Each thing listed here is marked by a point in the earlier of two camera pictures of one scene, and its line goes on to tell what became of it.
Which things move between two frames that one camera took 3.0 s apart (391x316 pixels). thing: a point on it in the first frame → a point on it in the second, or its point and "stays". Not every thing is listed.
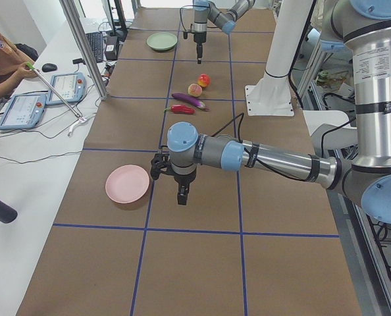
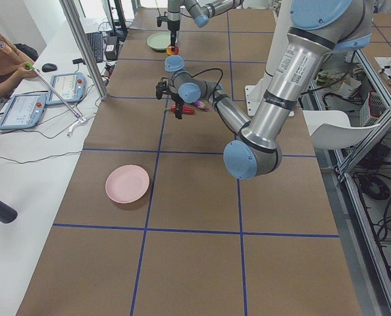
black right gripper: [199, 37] → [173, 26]
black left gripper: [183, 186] → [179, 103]
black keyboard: [95, 39] stays
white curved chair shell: [320, 121] stays
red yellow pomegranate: [203, 80] → [170, 52]
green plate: [162, 41] stays
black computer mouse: [48, 67] stays
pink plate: [127, 184] stays
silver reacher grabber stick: [79, 117] stays
